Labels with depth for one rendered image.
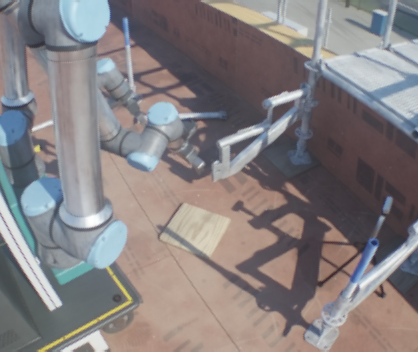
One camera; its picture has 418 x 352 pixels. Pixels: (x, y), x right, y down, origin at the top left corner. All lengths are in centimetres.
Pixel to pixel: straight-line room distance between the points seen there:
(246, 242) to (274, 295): 37
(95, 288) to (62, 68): 111
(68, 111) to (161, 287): 136
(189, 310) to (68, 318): 63
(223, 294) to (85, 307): 73
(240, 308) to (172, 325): 35
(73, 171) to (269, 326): 132
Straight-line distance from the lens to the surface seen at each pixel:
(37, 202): 113
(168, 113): 120
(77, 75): 81
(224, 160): 223
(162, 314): 195
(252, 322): 193
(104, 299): 167
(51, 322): 168
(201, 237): 218
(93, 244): 101
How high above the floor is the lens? 174
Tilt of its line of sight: 43 degrees down
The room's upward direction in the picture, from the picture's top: straight up
